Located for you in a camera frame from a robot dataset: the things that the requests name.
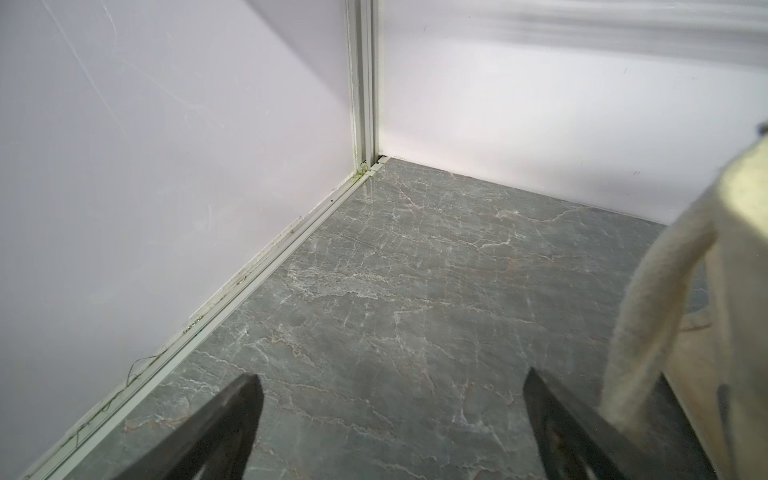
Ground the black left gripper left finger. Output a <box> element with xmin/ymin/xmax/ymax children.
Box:
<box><xmin>117</xmin><ymin>374</ymin><xmax>264</xmax><ymax>479</ymax></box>

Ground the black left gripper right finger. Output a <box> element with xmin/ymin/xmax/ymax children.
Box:
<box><xmin>523</xmin><ymin>368</ymin><xmax>648</xmax><ymax>479</ymax></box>

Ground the cream canvas grocery bag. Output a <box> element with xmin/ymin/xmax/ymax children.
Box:
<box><xmin>599</xmin><ymin>136</ymin><xmax>767</xmax><ymax>479</ymax></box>

